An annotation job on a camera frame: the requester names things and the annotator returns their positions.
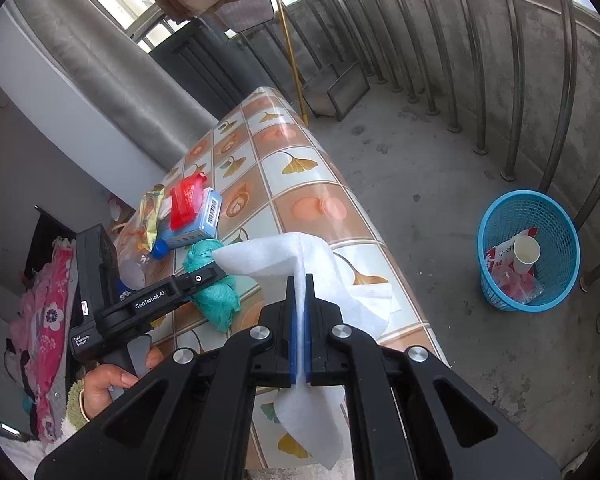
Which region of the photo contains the white paper cup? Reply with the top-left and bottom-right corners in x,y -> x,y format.
512,236 -> 541,275

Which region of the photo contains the grey curtain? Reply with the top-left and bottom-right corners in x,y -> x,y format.
10,0 -> 221,171

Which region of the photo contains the blue cardboard box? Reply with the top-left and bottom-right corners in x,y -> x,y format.
157,187 -> 226,251

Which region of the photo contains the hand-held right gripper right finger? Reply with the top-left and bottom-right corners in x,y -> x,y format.
304,274 -> 563,480

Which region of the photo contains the clear bottle with blue cap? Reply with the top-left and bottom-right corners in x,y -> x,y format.
117,240 -> 170,291

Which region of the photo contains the red plastic wrapper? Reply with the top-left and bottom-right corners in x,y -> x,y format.
170,172 -> 209,231

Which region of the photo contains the person's left hand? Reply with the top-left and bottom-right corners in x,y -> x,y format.
80,347 -> 166,419

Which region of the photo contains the metal dustpan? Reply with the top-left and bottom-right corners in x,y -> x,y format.
300,60 -> 371,121

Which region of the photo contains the red and white packaging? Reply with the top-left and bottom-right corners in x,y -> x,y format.
485,227 -> 539,282

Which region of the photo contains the person's left forearm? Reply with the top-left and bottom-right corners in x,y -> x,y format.
0,379 -> 90,480

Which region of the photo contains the blue plastic basket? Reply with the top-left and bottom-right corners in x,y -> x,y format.
477,190 -> 581,313

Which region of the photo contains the tile pattern tablecloth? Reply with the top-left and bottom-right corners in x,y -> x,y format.
110,86 -> 451,480

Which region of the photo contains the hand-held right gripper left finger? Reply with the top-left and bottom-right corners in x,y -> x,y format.
34,274 -> 301,480

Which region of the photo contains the white tissue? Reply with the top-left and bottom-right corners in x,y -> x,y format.
212,232 -> 394,469

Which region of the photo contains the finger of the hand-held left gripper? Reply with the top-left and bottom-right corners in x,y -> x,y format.
175,266 -> 229,307

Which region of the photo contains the black board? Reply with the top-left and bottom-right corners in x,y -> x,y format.
24,205 -> 77,287

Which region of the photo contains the metal railing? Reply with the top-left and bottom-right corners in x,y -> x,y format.
260,0 -> 600,292

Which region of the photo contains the yellow snack wrapper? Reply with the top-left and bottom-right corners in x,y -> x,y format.
137,185 -> 169,254

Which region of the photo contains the dark grey folding panel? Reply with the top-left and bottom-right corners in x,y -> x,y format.
150,17 -> 261,121

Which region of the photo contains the green plastic bag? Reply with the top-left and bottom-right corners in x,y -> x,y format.
182,240 -> 241,334

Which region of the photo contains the pink floral cloth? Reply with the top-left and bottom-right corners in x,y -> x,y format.
7,240 -> 79,441

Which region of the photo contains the yellow broom handle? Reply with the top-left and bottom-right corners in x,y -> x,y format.
272,0 -> 311,126

